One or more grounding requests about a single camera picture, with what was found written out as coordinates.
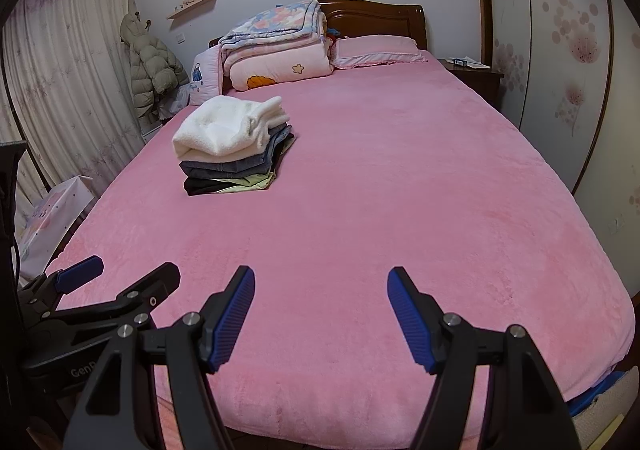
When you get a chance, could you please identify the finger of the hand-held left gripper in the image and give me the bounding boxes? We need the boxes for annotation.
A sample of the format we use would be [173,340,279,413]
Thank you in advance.
[20,255,104,316]
[42,262,181,331]

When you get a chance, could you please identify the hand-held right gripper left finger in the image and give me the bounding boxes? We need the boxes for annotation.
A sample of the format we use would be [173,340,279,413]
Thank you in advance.
[62,265,256,450]

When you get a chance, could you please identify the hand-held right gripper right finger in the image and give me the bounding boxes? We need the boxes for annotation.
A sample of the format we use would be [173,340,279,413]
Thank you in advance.
[387,266,573,450]

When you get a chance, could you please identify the white fuzzy cardigan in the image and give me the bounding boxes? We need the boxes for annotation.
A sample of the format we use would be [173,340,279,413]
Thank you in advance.
[172,96,291,162]

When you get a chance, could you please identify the white gift bag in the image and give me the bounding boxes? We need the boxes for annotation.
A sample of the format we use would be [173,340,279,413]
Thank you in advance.
[17,175,97,277]

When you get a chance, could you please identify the black stand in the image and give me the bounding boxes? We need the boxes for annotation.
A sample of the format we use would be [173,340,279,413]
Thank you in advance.
[0,140,28,450]

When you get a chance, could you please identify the pink bed blanket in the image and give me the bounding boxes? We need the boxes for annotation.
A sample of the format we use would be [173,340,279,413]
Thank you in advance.
[47,57,636,450]

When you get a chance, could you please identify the folded black garment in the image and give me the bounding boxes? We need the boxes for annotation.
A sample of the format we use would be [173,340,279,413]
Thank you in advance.
[183,175,241,197]

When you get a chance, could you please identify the folded light green garment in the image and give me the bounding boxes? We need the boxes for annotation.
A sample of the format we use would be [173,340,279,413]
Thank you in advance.
[212,171,277,194]

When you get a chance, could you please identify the sheer curtain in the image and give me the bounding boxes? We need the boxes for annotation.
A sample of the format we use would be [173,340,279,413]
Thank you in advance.
[0,0,147,213]

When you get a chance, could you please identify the printed pink cushion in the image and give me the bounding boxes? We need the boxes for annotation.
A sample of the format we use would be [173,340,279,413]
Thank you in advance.
[187,46,224,107]

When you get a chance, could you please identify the beige puffer jacket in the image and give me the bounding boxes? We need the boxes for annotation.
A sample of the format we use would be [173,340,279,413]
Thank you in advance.
[119,12,191,125]

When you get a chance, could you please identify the beige mattress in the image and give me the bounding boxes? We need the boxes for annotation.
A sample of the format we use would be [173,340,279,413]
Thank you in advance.
[567,365,640,450]

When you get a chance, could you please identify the wooden nightstand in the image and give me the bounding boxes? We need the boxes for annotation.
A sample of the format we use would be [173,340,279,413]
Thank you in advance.
[436,57,505,112]

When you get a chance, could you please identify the folded pink quilt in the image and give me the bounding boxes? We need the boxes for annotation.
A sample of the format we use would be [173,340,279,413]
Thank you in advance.
[227,40,334,92]

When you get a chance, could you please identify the white papers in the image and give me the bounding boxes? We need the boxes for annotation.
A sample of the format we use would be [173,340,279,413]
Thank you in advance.
[442,54,492,69]

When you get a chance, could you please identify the pink pillow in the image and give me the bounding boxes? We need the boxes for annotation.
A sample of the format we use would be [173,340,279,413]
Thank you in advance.
[330,34,430,70]

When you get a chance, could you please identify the folded floral quilt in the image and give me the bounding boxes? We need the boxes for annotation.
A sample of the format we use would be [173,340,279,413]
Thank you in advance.
[219,0,328,62]

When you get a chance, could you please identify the wooden headboard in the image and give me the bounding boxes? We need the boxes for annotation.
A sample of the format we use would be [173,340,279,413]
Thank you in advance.
[208,0,429,96]

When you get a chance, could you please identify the floral sliding wardrobe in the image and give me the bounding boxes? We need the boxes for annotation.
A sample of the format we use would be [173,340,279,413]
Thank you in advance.
[469,0,640,281]

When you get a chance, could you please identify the pink wall shelf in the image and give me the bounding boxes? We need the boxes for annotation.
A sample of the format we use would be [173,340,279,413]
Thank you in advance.
[166,0,217,20]

